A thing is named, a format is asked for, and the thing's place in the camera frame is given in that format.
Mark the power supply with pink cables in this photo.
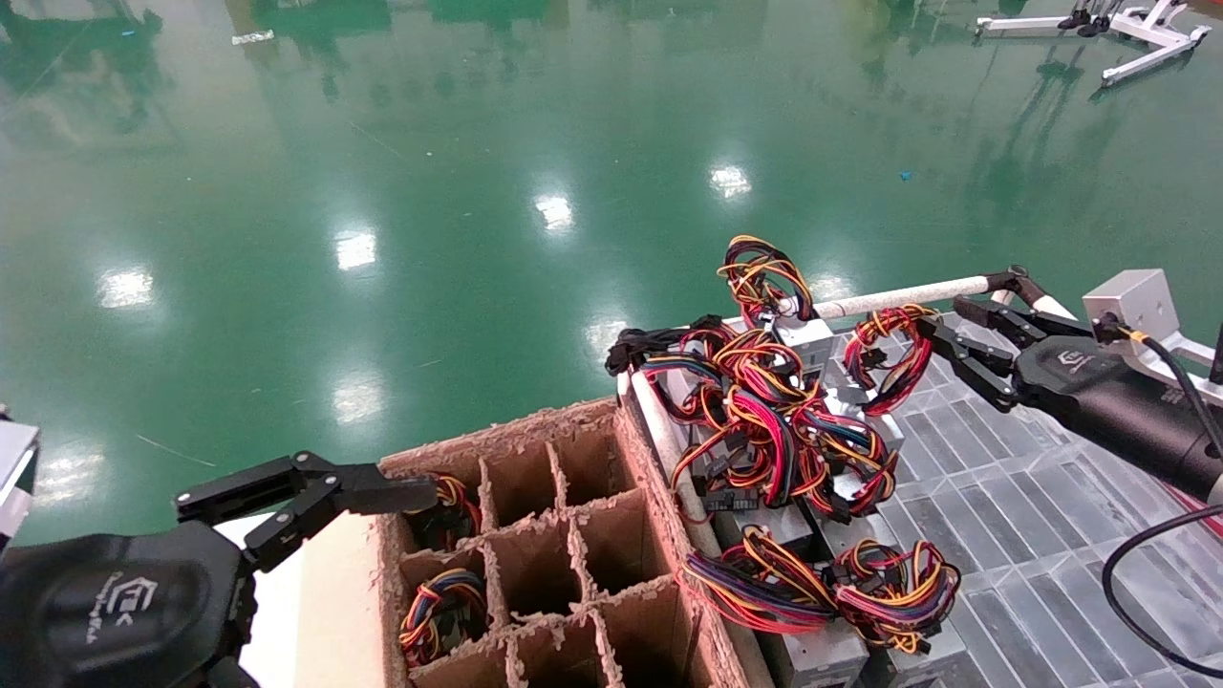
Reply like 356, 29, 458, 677
645, 327, 823, 512

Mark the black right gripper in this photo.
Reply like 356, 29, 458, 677
915, 294, 1223, 500

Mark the power supply with coloured cables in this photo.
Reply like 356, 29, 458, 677
791, 401, 904, 525
401, 473, 481, 553
833, 537, 966, 688

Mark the power supply with blue cables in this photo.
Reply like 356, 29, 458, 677
397, 569, 488, 665

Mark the power supply with looped cables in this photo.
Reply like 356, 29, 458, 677
717, 234, 834, 369

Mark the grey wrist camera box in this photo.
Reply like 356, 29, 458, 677
1083, 268, 1195, 364
0, 420, 41, 550

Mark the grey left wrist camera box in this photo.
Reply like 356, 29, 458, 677
0, 420, 41, 550

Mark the white metal stand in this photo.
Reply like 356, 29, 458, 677
975, 0, 1212, 89

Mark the black pipe corner connector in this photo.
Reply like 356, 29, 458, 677
987, 265, 1047, 307

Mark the brown cardboard divider box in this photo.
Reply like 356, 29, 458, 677
373, 397, 777, 688

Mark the power supply with purple cables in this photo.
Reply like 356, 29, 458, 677
680, 524, 872, 688

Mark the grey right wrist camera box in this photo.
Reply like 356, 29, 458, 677
1083, 268, 1195, 364

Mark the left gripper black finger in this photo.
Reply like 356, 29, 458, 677
175, 451, 440, 574

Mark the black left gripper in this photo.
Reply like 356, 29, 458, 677
0, 521, 261, 688

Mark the black sleeved cable bundle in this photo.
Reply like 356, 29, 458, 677
604, 313, 732, 376

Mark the clear acrylic divider tray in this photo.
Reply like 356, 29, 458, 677
822, 304, 1223, 688

